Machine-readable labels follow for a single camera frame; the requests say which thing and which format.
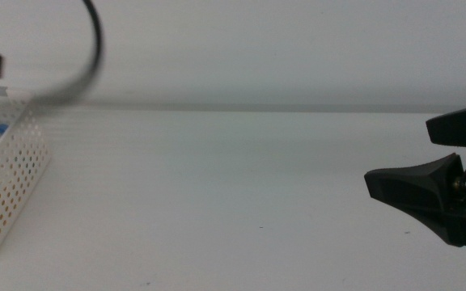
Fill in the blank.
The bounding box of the white perforated plastic basket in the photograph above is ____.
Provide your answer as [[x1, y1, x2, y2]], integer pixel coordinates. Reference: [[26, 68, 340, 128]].
[[0, 95, 52, 266]]

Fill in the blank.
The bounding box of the black braided camera cable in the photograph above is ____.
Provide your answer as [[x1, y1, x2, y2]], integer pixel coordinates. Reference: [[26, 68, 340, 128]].
[[26, 0, 104, 110]]

